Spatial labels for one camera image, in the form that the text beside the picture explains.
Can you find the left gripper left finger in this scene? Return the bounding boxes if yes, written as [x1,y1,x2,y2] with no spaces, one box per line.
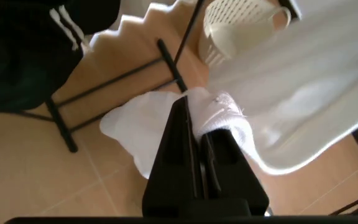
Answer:
[142,96,199,218]

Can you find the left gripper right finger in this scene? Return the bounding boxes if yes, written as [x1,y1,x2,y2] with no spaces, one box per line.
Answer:
[198,128,270,217]

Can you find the white garment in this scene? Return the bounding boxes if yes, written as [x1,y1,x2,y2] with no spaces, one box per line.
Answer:
[99,0,358,180]

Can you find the black garment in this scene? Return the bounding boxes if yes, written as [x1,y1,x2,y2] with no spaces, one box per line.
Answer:
[0,0,122,114]

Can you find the black clothes rack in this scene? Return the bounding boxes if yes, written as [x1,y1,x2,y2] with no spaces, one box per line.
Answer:
[11,0,206,154]

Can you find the white laundry basket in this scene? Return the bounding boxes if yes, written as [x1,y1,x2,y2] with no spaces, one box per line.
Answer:
[197,0,293,68]

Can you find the beige curtain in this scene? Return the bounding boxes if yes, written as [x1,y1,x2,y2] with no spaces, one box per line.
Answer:
[85,0,183,35]

